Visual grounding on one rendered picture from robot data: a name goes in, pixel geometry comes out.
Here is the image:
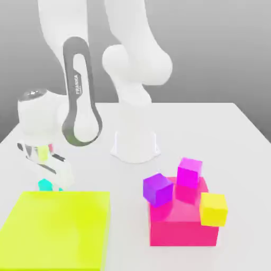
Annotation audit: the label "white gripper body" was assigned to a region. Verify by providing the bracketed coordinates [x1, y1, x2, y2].
[26, 153, 75, 189]

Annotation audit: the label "small cyan cube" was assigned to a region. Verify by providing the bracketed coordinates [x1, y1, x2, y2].
[38, 178, 64, 192]

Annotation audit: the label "small purple cube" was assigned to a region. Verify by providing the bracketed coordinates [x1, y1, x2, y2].
[142, 173, 174, 208]

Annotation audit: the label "small magenta cube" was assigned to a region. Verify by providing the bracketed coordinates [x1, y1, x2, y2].
[176, 157, 203, 189]

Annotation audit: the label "small yellow cube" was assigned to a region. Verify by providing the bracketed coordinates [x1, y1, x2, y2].
[199, 192, 229, 227]

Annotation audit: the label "large yellow-green box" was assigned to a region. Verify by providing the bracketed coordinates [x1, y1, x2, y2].
[0, 191, 111, 271]

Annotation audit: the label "large pink box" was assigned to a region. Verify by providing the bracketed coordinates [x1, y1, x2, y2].
[149, 176, 220, 247]

